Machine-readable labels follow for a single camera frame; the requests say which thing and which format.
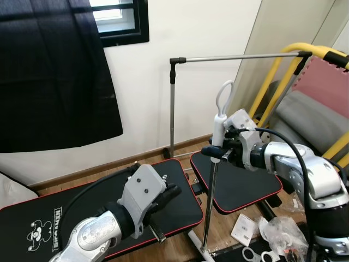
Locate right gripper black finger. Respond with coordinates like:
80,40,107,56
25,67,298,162
201,145,226,161

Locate grey rolled mat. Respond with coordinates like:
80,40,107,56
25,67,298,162
269,90,349,157

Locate clear crumpled plastic bag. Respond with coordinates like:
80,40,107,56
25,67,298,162
257,216,309,262

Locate grey metal clothes rack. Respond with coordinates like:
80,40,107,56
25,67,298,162
163,51,314,160

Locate pink foam puzzle mat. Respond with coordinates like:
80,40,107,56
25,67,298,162
293,56,349,118

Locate black framed window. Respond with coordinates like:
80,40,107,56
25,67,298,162
87,0,150,47

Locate black curtain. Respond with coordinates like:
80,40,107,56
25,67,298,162
0,0,124,154

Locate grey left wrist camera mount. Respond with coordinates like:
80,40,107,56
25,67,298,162
121,163,167,240

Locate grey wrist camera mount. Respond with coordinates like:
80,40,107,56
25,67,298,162
121,163,167,240
226,109,266,171

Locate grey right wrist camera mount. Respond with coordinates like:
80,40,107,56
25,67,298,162
226,109,266,171

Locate weight bench metal frame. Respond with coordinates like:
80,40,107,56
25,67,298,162
183,164,287,261

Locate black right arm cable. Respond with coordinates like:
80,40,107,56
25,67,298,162
225,127,316,262

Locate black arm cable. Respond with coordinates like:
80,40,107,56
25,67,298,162
225,127,316,262
56,164,141,249

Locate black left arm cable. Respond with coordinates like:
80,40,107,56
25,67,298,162
56,164,141,249

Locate white ring handles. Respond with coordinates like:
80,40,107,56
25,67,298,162
239,247,274,262

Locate yellow tubular metal frame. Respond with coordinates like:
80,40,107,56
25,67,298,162
248,43,349,168

